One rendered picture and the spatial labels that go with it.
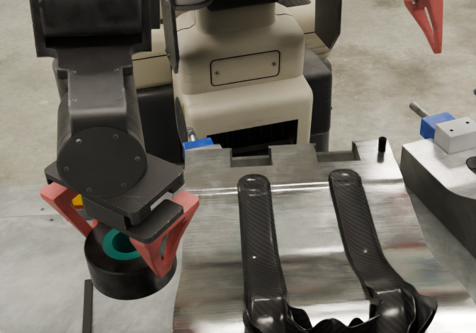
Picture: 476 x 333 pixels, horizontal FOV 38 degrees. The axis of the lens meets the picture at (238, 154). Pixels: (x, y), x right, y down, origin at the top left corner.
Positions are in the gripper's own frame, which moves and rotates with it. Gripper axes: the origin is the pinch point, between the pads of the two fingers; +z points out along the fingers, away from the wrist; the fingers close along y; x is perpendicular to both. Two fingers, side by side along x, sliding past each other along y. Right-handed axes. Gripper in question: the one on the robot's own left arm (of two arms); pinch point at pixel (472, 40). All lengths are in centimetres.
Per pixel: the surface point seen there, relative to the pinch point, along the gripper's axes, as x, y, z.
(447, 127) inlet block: 3.8, -2.7, 10.9
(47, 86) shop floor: 225, -64, -3
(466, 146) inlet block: 3.0, -0.7, 13.7
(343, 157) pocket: 4.1, -17.4, 12.3
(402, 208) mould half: -8.9, -16.0, 17.0
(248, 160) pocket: 6.3, -29.4, 10.7
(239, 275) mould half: -15.0, -36.7, 18.6
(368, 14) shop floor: 246, 92, -13
